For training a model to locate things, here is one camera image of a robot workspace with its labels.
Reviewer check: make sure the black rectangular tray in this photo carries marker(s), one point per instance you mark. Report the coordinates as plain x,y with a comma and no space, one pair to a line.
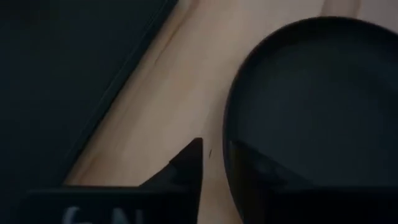
46,77

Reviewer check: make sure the black round plate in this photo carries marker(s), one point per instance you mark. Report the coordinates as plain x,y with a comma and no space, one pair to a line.
311,93

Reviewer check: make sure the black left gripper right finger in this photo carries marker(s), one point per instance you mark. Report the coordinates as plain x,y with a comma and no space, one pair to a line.
295,205

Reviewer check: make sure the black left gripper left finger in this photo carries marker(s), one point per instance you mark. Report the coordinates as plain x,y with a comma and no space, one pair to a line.
155,202

